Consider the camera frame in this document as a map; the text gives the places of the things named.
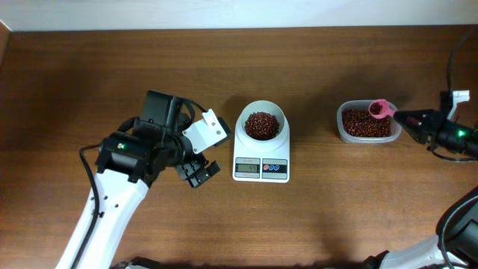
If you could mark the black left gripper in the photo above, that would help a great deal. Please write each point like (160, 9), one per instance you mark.
(197, 163)

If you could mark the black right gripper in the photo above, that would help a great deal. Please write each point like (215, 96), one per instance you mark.
(427, 131)

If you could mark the pink measuring scoop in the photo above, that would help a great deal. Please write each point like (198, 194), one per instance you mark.
(380, 109)

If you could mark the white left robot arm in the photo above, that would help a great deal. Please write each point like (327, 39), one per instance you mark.
(129, 162)

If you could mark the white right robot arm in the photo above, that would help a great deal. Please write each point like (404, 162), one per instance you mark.
(455, 243)

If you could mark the white digital kitchen scale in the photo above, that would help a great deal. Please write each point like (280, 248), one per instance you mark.
(262, 160)

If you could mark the white bowl on scale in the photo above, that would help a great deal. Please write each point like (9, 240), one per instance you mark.
(268, 107)

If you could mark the clear plastic bean container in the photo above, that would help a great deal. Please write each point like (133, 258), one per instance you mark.
(396, 129)

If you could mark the red beans in bowl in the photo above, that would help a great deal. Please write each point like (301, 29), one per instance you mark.
(261, 126)

